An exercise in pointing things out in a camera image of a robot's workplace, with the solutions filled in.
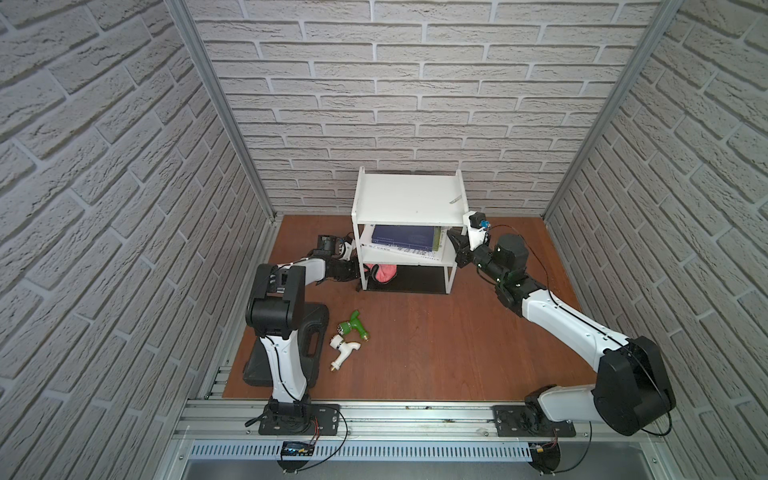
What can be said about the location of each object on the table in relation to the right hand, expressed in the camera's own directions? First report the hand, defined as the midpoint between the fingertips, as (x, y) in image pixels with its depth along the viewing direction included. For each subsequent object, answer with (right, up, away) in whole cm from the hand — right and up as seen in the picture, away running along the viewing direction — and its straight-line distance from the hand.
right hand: (454, 231), depth 80 cm
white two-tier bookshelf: (-14, +8, -4) cm, 16 cm away
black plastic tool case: (-41, -27, +5) cm, 49 cm away
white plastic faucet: (-31, -34, +5) cm, 47 cm away
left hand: (-29, -11, +20) cm, 37 cm away
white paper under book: (-12, -6, +5) cm, 14 cm away
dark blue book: (-10, -2, +7) cm, 12 cm away
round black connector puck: (+20, -55, -10) cm, 59 cm away
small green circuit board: (-41, -54, -9) cm, 68 cm away
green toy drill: (-29, -28, +8) cm, 41 cm away
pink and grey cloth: (-20, -14, +18) cm, 30 cm away
